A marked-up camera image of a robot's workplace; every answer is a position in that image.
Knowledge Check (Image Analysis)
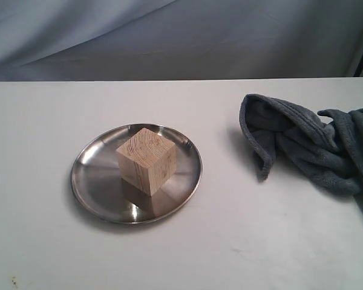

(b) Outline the grey backdrop curtain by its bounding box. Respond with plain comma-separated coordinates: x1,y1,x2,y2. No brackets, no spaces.
0,1,363,81

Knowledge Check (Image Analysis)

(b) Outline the light wooden cube block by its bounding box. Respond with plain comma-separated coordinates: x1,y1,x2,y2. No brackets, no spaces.
116,128,177,196

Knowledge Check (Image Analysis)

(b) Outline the blue-grey fleece towel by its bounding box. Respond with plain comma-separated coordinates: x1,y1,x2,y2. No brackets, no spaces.
239,94,363,204

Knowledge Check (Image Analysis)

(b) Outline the round stainless steel plate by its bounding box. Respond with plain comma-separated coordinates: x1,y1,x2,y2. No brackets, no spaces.
70,123,203,224

